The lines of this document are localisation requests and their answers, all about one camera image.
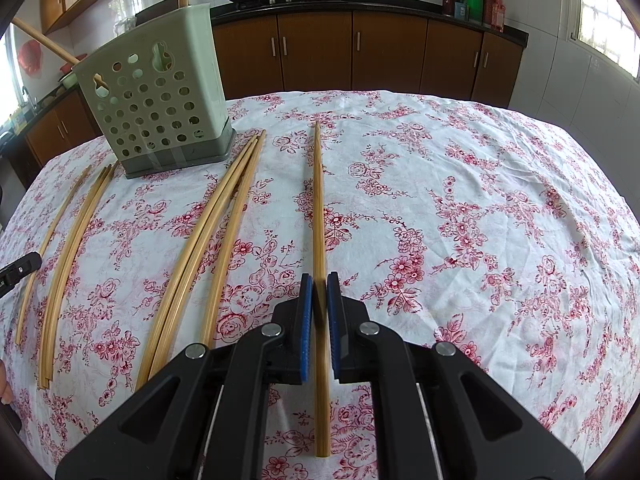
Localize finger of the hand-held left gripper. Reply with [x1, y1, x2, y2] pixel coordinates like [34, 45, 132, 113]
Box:
[0, 253, 43, 297]

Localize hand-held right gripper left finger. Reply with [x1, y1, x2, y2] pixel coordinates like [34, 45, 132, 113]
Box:
[55, 272, 313, 480]

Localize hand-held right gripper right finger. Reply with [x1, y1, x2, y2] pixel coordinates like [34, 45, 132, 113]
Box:
[326, 271, 586, 480]

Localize green perforated utensil holder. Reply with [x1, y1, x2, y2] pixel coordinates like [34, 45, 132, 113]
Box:
[71, 2, 237, 180]

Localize person's left hand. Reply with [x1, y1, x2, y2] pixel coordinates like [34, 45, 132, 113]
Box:
[0, 359, 14, 405]

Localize red floral tablecloth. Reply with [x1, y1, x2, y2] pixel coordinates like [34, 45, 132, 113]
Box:
[0, 89, 640, 480]

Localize window beside sink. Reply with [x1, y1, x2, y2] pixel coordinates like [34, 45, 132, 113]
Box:
[0, 30, 26, 126]

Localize red plastic bag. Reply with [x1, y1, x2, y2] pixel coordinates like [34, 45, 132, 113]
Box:
[17, 40, 43, 77]

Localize brown wooden base cabinets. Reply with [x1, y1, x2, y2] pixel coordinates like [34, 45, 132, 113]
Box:
[22, 7, 526, 171]

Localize glass cups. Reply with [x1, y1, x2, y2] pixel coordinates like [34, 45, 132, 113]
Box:
[112, 5, 137, 36]

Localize dark cutting board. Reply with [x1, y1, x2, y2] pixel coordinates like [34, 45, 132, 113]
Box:
[134, 2, 183, 28]

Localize black kitchen countertop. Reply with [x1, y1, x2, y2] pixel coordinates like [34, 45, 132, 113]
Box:
[10, 0, 530, 133]

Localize window with bars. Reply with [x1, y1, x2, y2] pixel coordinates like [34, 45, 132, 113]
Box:
[570, 0, 640, 81]

